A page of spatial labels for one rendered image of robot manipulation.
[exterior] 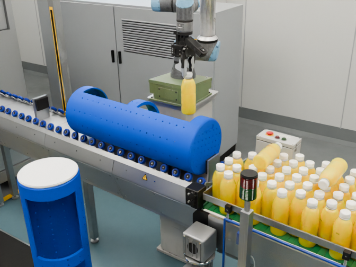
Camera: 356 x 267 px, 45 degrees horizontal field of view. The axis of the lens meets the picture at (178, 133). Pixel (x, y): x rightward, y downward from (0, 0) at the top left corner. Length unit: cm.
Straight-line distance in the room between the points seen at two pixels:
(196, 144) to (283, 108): 303
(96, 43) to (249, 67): 172
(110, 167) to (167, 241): 85
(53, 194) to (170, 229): 117
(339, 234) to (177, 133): 83
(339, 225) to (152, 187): 97
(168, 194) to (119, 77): 235
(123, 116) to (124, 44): 204
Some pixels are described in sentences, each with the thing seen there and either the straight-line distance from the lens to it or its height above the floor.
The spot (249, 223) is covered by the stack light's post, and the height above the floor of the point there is 106.
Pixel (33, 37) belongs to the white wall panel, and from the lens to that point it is 731.
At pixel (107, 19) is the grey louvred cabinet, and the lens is 431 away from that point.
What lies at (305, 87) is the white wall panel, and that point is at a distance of 481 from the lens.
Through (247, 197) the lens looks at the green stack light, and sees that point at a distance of 158.
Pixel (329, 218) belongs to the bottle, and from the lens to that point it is 177.
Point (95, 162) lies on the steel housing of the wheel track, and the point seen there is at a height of 86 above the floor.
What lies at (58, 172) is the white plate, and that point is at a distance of 209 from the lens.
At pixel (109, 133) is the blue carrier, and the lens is 232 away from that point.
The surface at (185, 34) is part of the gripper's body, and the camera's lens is 197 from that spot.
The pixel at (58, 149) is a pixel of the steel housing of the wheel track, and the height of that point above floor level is 84.
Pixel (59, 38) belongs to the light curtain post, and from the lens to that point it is 316.
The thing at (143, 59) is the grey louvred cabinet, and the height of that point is 97.
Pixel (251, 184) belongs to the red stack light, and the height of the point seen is 123.
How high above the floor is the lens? 204
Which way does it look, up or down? 25 degrees down
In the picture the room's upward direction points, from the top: 1 degrees counter-clockwise
